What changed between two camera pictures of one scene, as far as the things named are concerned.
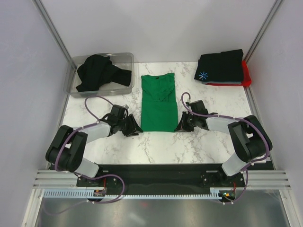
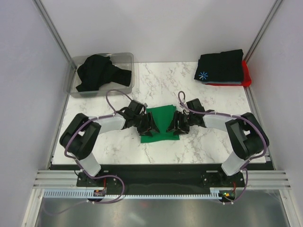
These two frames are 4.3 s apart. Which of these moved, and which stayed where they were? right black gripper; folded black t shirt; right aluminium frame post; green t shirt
Moved: green t shirt
Stayed: folded black t shirt; right aluminium frame post; right black gripper
